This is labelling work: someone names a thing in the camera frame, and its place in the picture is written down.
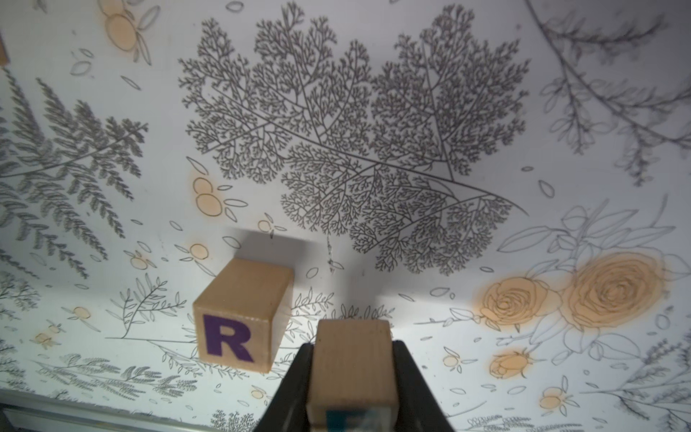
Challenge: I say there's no wooden E letter block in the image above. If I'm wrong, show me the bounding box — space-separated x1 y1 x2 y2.
306 320 399 431

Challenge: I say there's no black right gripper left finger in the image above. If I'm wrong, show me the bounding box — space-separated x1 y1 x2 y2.
254 343 314 432

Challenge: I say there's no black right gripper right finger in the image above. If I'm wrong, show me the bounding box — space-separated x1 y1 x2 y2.
392 340 453 432

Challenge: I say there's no floral patterned table mat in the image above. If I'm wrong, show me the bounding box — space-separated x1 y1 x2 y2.
1 1 690 431

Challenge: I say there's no wooden R letter block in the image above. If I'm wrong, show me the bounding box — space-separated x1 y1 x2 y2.
193 258 294 374

